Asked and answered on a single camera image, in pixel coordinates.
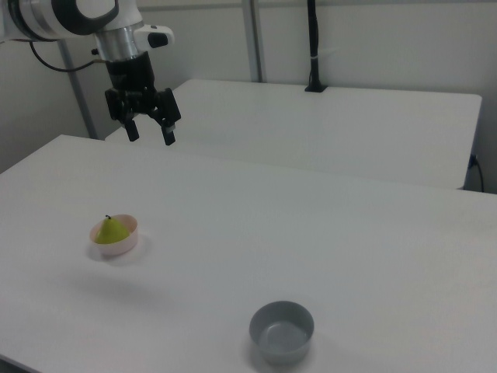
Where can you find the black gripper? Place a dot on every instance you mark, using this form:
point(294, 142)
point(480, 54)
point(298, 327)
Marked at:
point(130, 74)

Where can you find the green pear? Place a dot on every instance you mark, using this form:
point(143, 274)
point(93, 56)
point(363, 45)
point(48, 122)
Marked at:
point(112, 232)

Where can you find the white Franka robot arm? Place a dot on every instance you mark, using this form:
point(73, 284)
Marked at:
point(46, 15)

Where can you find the pink plastic bowl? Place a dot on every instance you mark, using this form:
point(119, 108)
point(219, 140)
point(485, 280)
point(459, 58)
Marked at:
point(121, 248)

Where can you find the grey plastic bowl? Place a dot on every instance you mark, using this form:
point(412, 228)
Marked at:
point(281, 347)

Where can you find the white side table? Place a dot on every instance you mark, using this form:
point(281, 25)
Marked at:
point(310, 128)

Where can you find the grey metal wall post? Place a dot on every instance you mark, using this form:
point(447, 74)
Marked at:
point(254, 39)
point(79, 97)

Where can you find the black camera pole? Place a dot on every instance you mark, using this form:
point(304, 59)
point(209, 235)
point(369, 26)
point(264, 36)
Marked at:
point(315, 39)

